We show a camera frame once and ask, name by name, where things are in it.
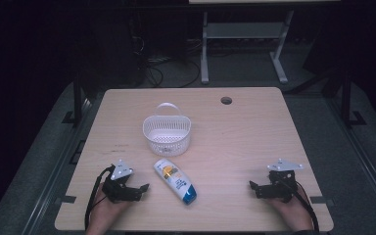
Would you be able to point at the black tape strip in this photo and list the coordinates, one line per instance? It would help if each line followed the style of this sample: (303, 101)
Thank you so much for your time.
(318, 200)
(68, 199)

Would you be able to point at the white bottle with blue cap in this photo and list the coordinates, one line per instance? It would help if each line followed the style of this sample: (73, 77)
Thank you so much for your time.
(175, 181)

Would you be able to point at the grey metal stand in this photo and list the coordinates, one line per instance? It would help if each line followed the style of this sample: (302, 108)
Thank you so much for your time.
(243, 31)

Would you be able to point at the black upright post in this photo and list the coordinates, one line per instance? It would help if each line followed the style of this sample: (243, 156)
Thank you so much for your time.
(346, 101)
(77, 101)

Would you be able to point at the metal floor rail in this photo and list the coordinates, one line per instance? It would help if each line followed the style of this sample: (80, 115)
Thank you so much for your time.
(365, 166)
(55, 176)

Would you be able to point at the white plastic basket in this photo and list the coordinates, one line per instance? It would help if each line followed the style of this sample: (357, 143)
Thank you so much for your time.
(167, 135)

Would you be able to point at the person's left hand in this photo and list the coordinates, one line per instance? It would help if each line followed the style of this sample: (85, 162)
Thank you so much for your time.
(103, 212)

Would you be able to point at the person's right hand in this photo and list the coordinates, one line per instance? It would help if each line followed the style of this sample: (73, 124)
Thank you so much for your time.
(295, 212)

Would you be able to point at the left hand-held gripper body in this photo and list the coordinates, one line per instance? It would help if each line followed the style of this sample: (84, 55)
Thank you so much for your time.
(120, 192)

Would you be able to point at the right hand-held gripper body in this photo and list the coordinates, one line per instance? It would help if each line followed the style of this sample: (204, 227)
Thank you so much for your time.
(282, 189)

